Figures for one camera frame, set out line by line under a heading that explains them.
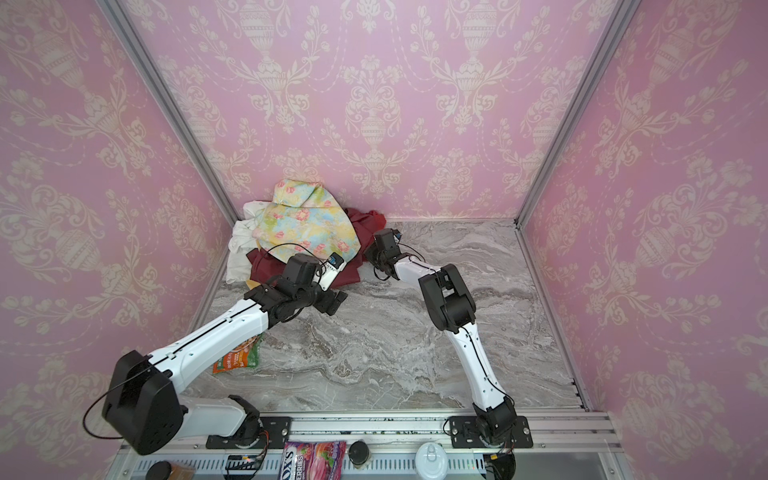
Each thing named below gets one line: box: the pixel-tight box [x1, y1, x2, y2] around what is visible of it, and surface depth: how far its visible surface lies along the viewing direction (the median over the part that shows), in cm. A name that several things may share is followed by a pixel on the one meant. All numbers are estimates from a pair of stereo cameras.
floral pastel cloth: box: [252, 179, 361, 260], surface depth 105 cm
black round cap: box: [483, 452, 517, 480], surface depth 73 cm
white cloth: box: [226, 200, 272, 284], surface depth 105 cm
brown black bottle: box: [146, 460, 196, 480], surface depth 63 cm
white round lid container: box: [414, 442, 448, 480], surface depth 68 cm
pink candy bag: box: [279, 441, 347, 480], surface depth 70 cm
